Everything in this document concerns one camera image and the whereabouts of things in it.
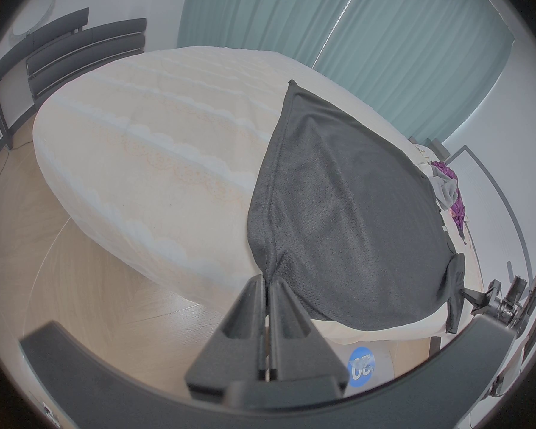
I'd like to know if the bed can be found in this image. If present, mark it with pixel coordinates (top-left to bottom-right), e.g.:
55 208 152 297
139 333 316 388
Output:
32 45 530 361

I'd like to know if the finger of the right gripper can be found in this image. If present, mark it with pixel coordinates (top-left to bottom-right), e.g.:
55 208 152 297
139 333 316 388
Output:
462 286 490 305

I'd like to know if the blue-green curtain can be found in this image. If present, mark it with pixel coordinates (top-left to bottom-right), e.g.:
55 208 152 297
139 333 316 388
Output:
313 0 517 145
176 0 369 68

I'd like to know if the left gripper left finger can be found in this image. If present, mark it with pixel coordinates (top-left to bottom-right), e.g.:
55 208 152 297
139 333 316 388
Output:
185 276 269 393

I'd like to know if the black garment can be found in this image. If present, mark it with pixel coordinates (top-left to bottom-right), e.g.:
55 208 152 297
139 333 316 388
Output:
247 79 467 335

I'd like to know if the white printed pillow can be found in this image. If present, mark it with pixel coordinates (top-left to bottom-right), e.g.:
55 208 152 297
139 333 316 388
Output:
413 145 437 169

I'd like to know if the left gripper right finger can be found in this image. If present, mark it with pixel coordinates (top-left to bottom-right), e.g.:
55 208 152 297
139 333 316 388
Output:
269 279 348 388

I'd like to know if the black narrow table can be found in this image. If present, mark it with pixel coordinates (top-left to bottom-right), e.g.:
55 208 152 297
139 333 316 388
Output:
0 7 90 149

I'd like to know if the pile of clothes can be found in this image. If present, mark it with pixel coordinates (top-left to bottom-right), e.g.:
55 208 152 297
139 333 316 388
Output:
417 159 470 241

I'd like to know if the round white wall disc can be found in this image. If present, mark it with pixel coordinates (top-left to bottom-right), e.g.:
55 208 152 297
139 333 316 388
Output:
11 0 57 38

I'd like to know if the grey bedside table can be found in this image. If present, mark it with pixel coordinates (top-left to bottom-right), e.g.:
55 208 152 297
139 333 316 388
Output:
409 136 452 159

